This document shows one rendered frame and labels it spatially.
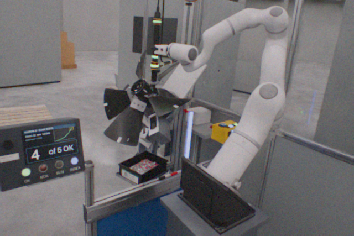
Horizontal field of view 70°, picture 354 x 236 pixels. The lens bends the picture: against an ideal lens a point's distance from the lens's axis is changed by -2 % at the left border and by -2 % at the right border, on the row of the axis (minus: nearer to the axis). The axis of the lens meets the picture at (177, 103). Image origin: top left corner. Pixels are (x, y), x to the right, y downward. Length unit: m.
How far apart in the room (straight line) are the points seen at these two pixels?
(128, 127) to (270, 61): 0.87
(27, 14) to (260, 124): 6.42
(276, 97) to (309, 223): 1.15
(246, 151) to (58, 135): 0.66
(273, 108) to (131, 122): 0.88
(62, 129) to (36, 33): 6.17
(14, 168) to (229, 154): 0.71
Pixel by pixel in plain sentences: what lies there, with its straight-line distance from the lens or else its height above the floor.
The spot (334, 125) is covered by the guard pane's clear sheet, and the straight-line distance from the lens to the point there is 1.71.
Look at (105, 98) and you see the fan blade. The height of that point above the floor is 1.08.
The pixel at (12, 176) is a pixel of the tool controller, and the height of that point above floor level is 1.11.
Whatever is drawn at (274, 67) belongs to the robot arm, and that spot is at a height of 1.46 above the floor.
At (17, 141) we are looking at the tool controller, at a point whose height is 1.21.
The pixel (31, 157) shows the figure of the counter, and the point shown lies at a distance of 0.94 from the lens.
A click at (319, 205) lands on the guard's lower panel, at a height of 0.63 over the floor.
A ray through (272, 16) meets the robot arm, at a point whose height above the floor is 1.67.
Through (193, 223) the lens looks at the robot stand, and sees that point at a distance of 1.00.
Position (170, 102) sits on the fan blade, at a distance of 1.42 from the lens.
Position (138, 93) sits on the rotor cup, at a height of 1.19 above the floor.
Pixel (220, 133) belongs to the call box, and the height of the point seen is 1.04.
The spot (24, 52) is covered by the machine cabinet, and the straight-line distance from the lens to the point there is 6.99.
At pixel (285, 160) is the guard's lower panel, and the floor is 0.81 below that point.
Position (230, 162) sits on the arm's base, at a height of 1.14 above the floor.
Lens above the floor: 1.58
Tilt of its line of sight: 16 degrees down
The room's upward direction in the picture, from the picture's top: 5 degrees clockwise
